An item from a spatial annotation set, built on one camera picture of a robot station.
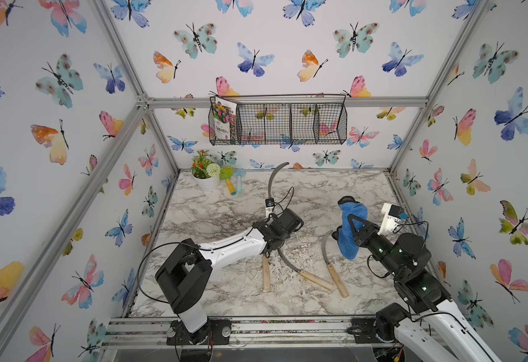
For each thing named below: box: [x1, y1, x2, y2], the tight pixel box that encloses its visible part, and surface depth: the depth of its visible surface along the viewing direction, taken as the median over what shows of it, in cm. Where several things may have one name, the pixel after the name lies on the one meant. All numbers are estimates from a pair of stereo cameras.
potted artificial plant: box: [190, 149, 221, 193], surface depth 105 cm
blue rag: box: [337, 202, 369, 261], surface depth 69 cm
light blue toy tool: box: [234, 168, 246, 193], surface depth 120 cm
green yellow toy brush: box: [219, 166, 237, 196], surface depth 116 cm
